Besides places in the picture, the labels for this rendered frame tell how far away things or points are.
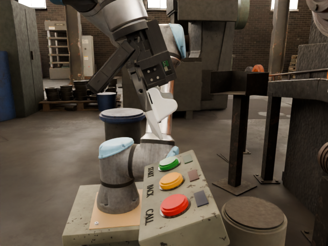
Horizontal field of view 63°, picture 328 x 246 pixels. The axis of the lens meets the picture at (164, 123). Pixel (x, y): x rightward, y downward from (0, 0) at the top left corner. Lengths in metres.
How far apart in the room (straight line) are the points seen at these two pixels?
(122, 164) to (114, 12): 0.51
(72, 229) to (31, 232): 0.61
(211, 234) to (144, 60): 0.30
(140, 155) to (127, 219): 0.21
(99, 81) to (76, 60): 7.37
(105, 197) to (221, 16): 3.23
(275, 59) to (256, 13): 3.95
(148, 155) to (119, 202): 0.19
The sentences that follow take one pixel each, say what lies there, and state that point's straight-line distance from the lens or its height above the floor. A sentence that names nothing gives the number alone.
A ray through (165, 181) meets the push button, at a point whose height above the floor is 0.61.
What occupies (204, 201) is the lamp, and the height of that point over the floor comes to 0.62.
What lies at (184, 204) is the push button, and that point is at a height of 0.61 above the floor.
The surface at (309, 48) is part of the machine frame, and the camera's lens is 1.67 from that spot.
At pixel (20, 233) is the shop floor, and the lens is 1.52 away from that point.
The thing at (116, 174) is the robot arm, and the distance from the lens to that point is 0.90.
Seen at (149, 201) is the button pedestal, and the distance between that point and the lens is 0.44.
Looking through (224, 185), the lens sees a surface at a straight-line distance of 1.80.
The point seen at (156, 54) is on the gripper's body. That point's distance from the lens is 0.50.
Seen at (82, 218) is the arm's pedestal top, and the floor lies 0.30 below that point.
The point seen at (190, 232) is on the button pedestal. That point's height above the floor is 0.59.
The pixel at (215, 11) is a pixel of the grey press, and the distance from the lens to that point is 3.83.
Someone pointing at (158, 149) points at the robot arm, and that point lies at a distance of 0.84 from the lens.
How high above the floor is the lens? 0.81
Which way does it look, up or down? 14 degrees down
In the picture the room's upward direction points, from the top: straight up
